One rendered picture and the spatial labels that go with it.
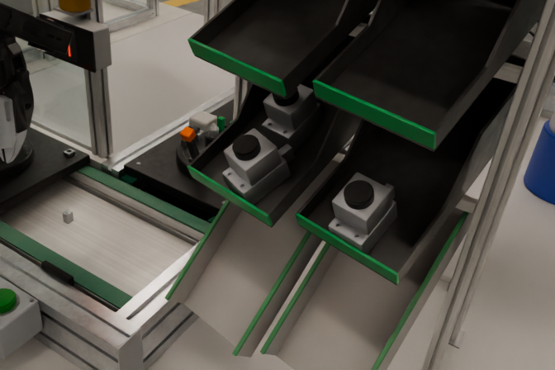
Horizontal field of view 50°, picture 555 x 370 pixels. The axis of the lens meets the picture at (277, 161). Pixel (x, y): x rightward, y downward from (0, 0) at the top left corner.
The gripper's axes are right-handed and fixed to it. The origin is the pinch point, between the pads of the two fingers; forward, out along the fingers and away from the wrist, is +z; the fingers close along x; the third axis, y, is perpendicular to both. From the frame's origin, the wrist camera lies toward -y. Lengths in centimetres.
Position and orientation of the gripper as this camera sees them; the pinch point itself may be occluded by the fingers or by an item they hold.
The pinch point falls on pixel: (11, 149)
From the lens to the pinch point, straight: 72.5
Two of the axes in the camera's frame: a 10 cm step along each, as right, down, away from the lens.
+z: -0.9, 8.4, 5.4
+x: 8.5, 3.5, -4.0
